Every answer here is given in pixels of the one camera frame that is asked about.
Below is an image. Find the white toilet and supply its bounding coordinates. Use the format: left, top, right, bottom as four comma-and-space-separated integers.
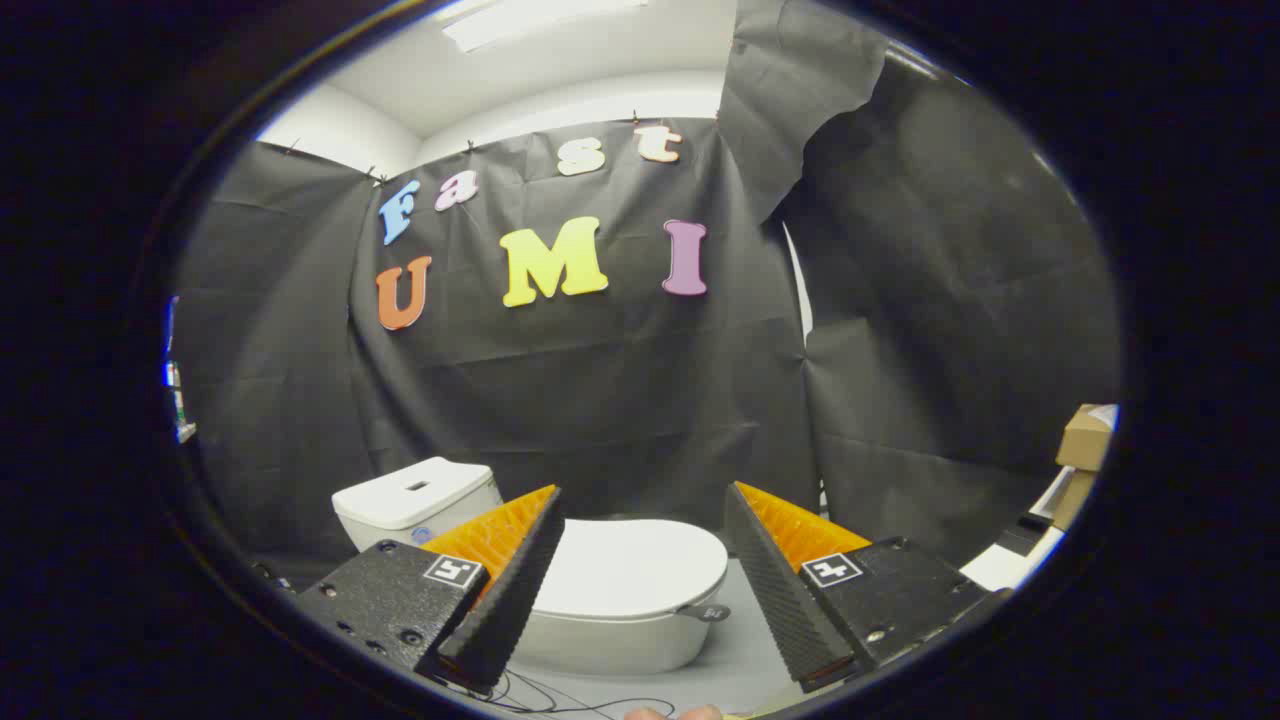
332, 457, 729, 677

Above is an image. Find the black backdrop cloth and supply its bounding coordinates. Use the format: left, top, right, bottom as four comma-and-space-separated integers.
172, 0, 1123, 591

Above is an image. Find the black cable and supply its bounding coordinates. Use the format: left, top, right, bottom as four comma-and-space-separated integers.
440, 672, 677, 718

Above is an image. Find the cardboard box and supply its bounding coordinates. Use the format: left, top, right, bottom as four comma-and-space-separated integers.
1056, 403, 1119, 472

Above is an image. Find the white toilet lid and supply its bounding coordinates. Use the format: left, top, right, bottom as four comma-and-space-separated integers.
535, 517, 732, 623

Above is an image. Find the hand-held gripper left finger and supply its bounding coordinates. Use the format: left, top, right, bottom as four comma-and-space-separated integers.
293, 485, 566, 693

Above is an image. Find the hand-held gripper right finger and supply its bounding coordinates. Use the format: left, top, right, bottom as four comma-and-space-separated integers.
722, 481, 1011, 694

